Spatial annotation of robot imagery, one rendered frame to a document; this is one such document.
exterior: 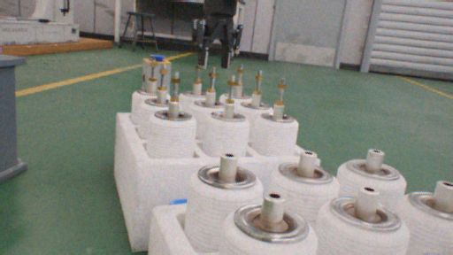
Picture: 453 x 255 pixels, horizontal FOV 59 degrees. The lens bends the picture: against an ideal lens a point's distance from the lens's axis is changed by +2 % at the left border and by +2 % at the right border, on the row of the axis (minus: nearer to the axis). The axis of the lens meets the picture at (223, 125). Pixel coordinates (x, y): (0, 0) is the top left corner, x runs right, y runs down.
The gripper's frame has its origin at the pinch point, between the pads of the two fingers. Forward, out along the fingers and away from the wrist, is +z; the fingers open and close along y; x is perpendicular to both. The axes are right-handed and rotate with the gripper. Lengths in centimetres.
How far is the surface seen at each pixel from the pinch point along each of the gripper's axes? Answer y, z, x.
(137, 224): 25.0, 29.0, 10.6
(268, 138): -1.9, 13.7, 17.3
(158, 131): 19.9, 12.2, 8.0
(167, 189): 20.2, 22.4, 12.6
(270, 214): 33, 9, 46
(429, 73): -512, 28, -128
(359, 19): -454, -33, -212
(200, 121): 4.5, 13.3, 2.1
